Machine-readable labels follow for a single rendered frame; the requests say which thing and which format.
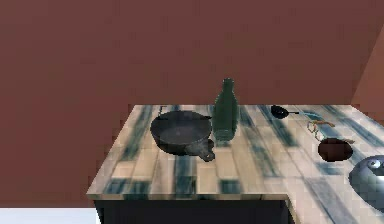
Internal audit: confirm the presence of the dark grey pan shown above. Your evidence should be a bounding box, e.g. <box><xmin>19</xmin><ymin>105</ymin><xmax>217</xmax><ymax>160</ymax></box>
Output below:
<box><xmin>149</xmin><ymin>105</ymin><xmax>216</xmax><ymax>163</ymax></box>

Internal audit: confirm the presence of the dark green glass bottle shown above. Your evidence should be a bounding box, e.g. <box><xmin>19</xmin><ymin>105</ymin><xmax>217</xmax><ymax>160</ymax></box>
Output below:
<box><xmin>211</xmin><ymin>77</ymin><xmax>240</xmax><ymax>142</ymax></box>

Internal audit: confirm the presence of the dark brown round bowl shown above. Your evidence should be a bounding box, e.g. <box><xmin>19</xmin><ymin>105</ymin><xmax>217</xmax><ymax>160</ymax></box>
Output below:
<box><xmin>317</xmin><ymin>137</ymin><xmax>354</xmax><ymax>163</ymax></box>

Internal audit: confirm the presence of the wood plank kitchen counter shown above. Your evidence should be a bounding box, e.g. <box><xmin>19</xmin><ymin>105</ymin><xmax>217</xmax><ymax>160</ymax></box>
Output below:
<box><xmin>85</xmin><ymin>103</ymin><xmax>384</xmax><ymax>224</ymax></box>

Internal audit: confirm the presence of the grey round pot lid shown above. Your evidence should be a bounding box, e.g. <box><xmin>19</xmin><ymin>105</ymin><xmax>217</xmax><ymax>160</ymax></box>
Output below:
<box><xmin>348</xmin><ymin>154</ymin><xmax>384</xmax><ymax>211</ymax></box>

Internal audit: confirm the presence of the small black ladle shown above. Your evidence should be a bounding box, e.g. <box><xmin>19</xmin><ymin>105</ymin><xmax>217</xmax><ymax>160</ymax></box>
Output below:
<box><xmin>270</xmin><ymin>104</ymin><xmax>300</xmax><ymax>120</ymax></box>

